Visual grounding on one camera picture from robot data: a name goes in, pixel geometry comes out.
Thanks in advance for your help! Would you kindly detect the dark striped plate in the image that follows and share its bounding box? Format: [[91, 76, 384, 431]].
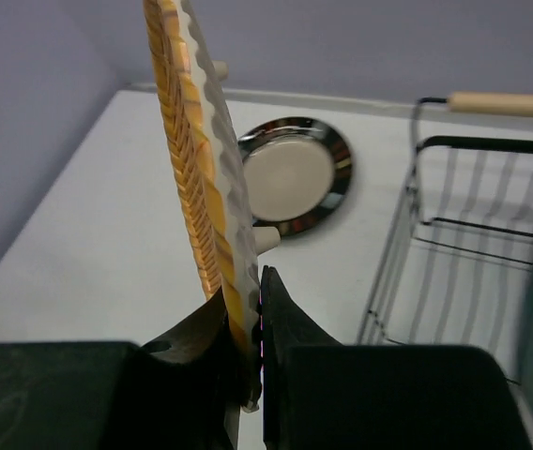
[[237, 116, 353, 238]]

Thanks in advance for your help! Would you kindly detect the woven bamboo plate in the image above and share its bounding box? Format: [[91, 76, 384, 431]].
[[143, 1, 281, 412]]

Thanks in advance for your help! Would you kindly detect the black wire dish rack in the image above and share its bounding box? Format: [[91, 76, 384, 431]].
[[357, 97, 533, 383]]

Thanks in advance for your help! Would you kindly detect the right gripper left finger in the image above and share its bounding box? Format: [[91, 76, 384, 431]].
[[0, 294, 238, 449]]

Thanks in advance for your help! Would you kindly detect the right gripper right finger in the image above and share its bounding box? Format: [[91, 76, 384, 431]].
[[260, 266, 531, 449]]

